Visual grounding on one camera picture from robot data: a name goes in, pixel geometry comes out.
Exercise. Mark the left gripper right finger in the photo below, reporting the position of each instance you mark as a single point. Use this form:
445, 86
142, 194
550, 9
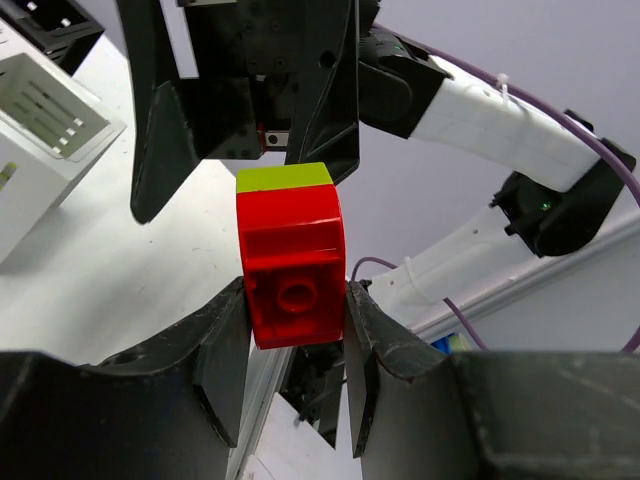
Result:
417, 413

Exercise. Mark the black slotted container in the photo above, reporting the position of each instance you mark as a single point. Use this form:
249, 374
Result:
61, 29

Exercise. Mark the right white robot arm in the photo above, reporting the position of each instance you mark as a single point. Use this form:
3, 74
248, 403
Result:
563, 179

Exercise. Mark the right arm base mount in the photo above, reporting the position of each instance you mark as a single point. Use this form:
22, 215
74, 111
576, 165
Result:
312, 385

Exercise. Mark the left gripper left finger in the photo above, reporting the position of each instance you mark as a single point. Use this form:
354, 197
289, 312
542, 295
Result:
167, 408

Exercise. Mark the white slotted container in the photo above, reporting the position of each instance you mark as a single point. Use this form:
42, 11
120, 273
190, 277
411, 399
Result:
53, 131

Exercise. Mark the blue tape roll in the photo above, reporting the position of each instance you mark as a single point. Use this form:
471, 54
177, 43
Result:
455, 342

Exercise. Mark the red lime rounded lego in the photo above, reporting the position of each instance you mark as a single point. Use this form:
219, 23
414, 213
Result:
293, 254

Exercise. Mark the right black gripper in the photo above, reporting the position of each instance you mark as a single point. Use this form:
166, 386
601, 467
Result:
271, 76

